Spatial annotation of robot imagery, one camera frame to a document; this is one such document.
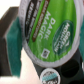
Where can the kcup in holder front left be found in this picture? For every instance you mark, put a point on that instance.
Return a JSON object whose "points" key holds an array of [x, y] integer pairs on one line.
{"points": [[49, 76]]}

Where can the green lid kcup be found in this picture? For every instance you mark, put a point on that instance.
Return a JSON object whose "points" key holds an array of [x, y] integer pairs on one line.
{"points": [[50, 29]]}

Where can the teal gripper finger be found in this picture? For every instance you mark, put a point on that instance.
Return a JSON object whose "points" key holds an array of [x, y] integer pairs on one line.
{"points": [[14, 40]]}

